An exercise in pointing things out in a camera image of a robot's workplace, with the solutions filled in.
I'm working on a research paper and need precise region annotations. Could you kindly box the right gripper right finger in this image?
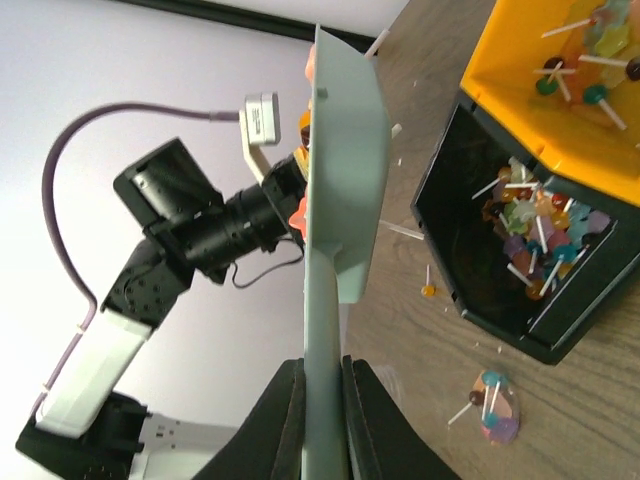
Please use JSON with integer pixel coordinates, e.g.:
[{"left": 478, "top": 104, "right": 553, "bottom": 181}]
[{"left": 342, "top": 355, "right": 459, "bottom": 480}]

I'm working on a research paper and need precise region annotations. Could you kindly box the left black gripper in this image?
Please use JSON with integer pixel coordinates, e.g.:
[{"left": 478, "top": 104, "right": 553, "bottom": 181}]
[{"left": 224, "top": 157, "right": 307, "bottom": 263}]

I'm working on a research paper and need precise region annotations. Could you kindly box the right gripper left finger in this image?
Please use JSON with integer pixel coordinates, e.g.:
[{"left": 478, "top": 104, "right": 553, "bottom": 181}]
[{"left": 195, "top": 359, "right": 306, "bottom": 480}]

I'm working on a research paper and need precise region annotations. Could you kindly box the light blue slotted scoop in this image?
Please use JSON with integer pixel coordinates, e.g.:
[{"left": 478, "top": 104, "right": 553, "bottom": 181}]
[{"left": 301, "top": 27, "right": 391, "bottom": 479}]

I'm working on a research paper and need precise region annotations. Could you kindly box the black candy bin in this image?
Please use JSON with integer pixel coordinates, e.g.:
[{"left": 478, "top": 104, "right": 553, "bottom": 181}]
[{"left": 412, "top": 100, "right": 639, "bottom": 365}]

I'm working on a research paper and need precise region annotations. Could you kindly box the orange candy bin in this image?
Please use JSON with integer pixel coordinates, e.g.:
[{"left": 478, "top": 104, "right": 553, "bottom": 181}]
[{"left": 461, "top": 0, "right": 639, "bottom": 205}]

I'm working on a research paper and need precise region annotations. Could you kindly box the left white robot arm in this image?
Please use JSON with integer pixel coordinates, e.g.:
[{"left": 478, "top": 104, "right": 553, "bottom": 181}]
[{"left": 16, "top": 139, "right": 307, "bottom": 479}]

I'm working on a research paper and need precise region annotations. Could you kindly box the clear plastic jar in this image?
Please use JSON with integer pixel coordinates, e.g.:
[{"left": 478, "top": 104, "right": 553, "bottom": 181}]
[{"left": 447, "top": 370, "right": 521, "bottom": 445}]

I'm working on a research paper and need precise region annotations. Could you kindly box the spilled yellow lollipop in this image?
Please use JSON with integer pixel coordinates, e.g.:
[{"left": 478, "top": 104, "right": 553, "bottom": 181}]
[{"left": 421, "top": 265, "right": 437, "bottom": 298}]

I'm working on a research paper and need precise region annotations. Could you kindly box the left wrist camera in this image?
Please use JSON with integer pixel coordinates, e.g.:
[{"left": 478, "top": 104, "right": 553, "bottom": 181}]
[{"left": 239, "top": 92, "right": 281, "bottom": 185}]

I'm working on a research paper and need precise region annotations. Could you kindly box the black enclosure frame post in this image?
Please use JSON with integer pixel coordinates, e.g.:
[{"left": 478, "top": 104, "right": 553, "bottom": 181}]
[{"left": 114, "top": 0, "right": 379, "bottom": 46}]

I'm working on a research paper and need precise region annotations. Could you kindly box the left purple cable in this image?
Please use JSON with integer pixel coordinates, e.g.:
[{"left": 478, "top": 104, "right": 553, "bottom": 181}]
[{"left": 29, "top": 101, "right": 244, "bottom": 421}]

